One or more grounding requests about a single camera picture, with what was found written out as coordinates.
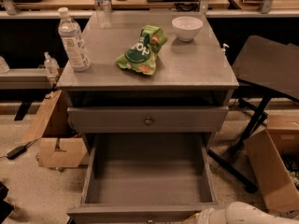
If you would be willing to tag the grey drawer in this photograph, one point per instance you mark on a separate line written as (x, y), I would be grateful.
(145, 177)
(202, 119)

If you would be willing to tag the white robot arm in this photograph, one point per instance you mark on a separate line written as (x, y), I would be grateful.
(236, 213)

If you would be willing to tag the grey top drawer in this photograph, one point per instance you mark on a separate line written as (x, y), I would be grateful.
(202, 119)

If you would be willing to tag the grey wooden drawer cabinet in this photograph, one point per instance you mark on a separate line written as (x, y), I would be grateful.
(188, 74)

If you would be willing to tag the cardboard box at right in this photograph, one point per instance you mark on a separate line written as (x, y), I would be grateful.
(264, 149)

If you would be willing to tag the black folding side table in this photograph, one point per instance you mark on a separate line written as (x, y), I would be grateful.
(271, 68)

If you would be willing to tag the flattened cardboard box at left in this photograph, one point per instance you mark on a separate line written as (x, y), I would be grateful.
(59, 145)

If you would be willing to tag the small white pump bottle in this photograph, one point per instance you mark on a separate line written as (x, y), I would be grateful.
(224, 48)

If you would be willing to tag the green chip bag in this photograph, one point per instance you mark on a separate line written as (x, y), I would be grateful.
(141, 57)

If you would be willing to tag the white ceramic bowl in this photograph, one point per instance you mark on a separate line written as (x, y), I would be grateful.
(186, 28)

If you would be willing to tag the black power adapter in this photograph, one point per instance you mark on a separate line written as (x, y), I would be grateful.
(17, 151)

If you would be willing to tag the small sanitizer bottle at left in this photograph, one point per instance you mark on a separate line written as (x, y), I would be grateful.
(51, 65)

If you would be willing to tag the wooden workbench at back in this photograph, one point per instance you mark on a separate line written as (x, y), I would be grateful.
(278, 8)

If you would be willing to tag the clear labelled water bottle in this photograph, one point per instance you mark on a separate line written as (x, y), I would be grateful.
(74, 45)

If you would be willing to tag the grey low shelf at left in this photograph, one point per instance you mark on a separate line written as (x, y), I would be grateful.
(27, 79)

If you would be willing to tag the clear rear water bottle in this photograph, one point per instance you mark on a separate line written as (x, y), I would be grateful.
(103, 13)

